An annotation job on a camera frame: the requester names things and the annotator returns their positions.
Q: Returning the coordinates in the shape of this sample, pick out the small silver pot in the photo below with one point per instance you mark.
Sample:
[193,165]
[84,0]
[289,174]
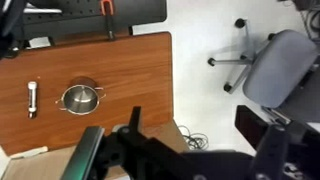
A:
[81,99]

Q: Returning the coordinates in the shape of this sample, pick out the white black dry-erase marker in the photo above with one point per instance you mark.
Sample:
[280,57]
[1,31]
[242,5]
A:
[32,100]

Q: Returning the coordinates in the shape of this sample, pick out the orange black clamp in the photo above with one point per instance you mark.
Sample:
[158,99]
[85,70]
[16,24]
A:
[107,15]

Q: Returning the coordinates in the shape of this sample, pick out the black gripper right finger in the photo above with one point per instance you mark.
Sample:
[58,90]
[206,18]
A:
[263,136]

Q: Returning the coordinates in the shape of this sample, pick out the white tape strip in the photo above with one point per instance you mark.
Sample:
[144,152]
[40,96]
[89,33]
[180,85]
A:
[30,152]

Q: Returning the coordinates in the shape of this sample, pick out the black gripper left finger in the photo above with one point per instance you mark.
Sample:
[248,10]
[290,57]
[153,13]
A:
[135,118]

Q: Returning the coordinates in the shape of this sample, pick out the grey office chair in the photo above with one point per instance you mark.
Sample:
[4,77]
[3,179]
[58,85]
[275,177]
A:
[280,66]

